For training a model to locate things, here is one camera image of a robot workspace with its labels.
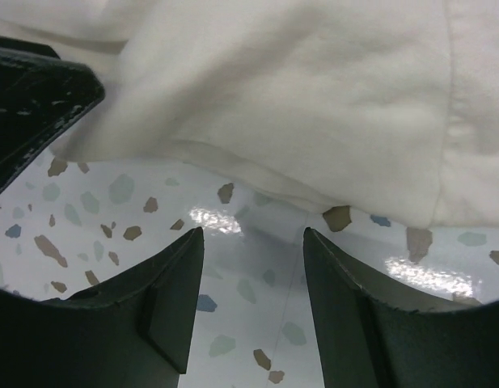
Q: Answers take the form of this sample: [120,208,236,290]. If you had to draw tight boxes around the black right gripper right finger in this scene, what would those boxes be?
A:
[303,228,499,387]

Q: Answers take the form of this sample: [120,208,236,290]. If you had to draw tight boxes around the cream white t shirt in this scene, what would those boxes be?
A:
[0,1,499,228]

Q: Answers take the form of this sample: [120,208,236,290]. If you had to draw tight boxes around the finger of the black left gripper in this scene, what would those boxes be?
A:
[0,36,105,194]

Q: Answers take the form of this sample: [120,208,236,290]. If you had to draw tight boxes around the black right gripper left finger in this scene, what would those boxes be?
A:
[0,228,204,387]

